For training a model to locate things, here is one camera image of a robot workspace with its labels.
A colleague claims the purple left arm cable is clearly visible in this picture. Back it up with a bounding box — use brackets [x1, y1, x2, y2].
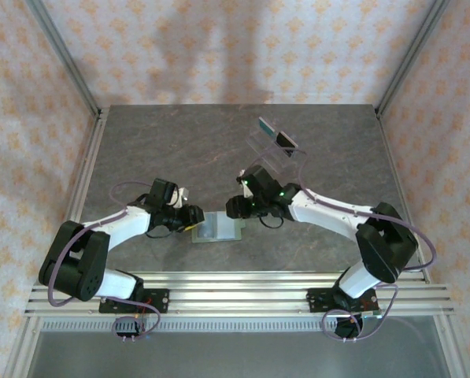
[47, 180, 161, 344]

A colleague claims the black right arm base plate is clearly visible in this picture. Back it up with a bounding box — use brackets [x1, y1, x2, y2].
[306, 287, 378, 314]

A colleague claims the pale green card holder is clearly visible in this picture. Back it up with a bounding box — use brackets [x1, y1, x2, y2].
[191, 210, 247, 245]

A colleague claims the aluminium table side rail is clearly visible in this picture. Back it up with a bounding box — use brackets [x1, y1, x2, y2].
[376, 112, 431, 284]
[45, 108, 110, 284]

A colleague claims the aluminium lower frame bar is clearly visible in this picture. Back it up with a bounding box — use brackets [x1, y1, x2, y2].
[434, 316, 466, 378]
[4, 317, 43, 378]

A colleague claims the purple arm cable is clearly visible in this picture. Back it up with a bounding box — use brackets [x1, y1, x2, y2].
[254, 151, 437, 343]
[47, 180, 161, 344]

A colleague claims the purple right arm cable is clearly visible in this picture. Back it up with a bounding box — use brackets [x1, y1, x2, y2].
[254, 151, 437, 343]

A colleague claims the aluminium mounting rail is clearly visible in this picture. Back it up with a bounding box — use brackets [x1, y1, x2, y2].
[24, 270, 456, 318]

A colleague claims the small black electronics box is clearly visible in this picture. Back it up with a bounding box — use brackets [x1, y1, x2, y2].
[112, 317, 147, 343]

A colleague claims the grey metal lower panel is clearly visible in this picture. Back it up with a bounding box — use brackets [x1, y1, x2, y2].
[25, 331, 452, 378]

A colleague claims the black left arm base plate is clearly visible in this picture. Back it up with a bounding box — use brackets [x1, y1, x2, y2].
[98, 288, 170, 315]

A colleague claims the aluminium frame post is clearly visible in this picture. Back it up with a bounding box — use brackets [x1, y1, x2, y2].
[24, 0, 103, 118]
[374, 0, 453, 118]

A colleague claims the grey slotted cable duct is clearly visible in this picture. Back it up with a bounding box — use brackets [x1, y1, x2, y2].
[39, 317, 443, 333]

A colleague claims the clear acrylic card stand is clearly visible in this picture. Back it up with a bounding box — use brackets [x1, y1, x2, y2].
[246, 117, 302, 177]

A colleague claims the orange patterned white curtain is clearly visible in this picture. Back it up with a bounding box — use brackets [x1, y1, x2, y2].
[0, 0, 470, 378]

